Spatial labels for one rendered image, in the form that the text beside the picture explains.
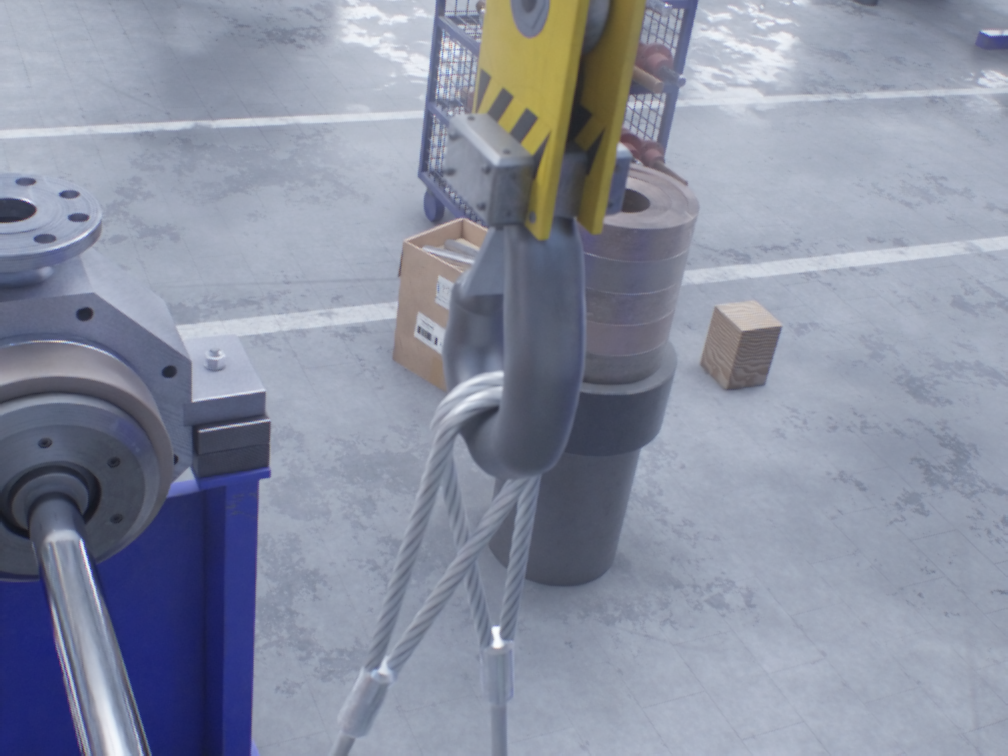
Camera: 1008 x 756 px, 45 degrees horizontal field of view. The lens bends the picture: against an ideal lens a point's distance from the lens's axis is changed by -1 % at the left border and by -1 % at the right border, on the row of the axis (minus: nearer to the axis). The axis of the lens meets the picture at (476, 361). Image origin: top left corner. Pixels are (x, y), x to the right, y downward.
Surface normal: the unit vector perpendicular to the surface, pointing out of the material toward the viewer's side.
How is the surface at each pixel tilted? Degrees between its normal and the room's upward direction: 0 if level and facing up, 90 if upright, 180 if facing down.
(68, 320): 90
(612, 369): 90
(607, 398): 90
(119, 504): 90
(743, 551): 0
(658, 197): 9
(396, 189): 0
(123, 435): 68
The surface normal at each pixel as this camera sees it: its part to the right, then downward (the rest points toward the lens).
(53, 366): 0.26, -0.85
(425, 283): -0.66, 0.33
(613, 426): 0.28, 0.55
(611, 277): -0.12, 0.52
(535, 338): -0.26, 0.18
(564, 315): 0.42, 0.15
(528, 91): -0.91, 0.13
